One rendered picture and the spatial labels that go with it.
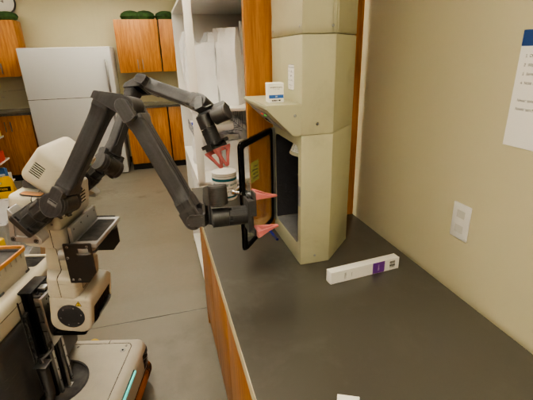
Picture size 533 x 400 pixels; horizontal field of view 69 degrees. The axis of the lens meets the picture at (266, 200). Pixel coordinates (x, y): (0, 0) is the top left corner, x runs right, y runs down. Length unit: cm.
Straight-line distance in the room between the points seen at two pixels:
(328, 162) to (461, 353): 67
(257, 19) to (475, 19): 73
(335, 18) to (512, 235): 78
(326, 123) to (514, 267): 67
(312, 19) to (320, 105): 25
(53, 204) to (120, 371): 103
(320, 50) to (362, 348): 85
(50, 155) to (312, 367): 106
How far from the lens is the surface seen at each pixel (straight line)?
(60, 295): 170
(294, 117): 124
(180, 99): 158
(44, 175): 151
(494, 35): 124
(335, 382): 101
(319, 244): 142
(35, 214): 140
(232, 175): 201
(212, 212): 115
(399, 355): 110
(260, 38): 158
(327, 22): 128
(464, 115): 130
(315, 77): 125
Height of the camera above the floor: 166
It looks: 21 degrees down
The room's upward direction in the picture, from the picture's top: 1 degrees counter-clockwise
